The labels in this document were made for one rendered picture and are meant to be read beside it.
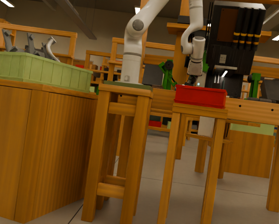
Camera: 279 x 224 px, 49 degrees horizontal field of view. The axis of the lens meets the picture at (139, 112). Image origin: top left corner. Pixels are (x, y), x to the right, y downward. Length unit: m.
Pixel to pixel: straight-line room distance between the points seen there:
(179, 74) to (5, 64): 1.55
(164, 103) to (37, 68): 0.93
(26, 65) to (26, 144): 0.46
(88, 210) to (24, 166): 0.48
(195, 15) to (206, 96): 0.55
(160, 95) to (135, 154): 0.60
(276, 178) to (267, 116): 0.84
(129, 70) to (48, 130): 0.62
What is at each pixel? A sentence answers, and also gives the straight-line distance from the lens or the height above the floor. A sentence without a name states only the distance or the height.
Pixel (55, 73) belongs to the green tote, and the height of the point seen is 0.88.
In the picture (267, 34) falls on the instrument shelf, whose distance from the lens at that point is 2.90.
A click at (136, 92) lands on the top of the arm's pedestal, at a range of 1.84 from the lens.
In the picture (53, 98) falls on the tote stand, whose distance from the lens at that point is 1.88.
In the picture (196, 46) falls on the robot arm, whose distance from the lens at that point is 2.10.
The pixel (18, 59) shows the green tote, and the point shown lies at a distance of 1.95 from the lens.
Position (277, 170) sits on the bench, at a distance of 2.99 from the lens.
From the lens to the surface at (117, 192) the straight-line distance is 1.93.
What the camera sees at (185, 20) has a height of 1.59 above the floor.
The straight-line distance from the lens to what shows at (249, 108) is 2.29.
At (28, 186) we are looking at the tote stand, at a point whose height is 0.22.
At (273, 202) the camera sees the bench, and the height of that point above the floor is 0.08.
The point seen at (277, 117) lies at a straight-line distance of 2.33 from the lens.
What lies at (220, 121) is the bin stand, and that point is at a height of 0.72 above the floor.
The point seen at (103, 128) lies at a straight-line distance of 1.88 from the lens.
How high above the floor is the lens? 0.73
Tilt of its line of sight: level
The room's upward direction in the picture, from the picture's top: 8 degrees clockwise
